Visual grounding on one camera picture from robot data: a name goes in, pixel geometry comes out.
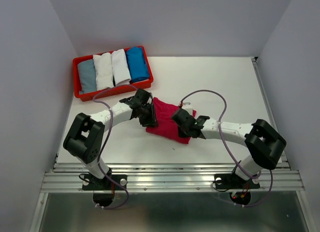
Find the aluminium mounting rail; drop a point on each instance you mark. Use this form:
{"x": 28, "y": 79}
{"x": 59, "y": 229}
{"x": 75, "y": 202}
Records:
{"x": 148, "y": 178}

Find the grey rolled t-shirt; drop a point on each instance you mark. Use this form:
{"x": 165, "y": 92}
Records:
{"x": 87, "y": 76}

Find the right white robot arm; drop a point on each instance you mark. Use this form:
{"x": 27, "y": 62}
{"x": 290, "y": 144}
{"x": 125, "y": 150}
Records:
{"x": 264, "y": 143}

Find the blue rolled t-shirt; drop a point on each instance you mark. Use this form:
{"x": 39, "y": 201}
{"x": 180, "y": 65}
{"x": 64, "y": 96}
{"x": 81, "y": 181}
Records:
{"x": 137, "y": 65}

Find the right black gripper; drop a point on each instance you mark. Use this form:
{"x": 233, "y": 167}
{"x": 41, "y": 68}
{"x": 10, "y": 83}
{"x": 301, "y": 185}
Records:
{"x": 181, "y": 133}

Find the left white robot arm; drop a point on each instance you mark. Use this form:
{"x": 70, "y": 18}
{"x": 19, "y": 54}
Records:
{"x": 84, "y": 139}

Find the pink t-shirt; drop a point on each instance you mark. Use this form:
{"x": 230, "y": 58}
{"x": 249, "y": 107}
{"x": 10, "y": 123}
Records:
{"x": 166, "y": 128}

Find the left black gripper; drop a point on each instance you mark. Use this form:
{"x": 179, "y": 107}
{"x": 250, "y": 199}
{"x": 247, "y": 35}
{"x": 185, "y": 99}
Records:
{"x": 152, "y": 120}

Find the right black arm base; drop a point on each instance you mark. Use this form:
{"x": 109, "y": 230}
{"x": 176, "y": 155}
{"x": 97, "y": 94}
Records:
{"x": 230, "y": 181}

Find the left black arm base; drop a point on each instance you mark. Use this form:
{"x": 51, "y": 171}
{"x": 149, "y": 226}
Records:
{"x": 91, "y": 183}

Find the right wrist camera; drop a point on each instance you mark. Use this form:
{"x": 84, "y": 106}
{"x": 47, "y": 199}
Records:
{"x": 188, "y": 107}

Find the white textured rolled t-shirt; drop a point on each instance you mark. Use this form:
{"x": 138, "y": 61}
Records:
{"x": 104, "y": 71}

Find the red plastic tray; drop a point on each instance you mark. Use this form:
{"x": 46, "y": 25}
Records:
{"x": 110, "y": 92}

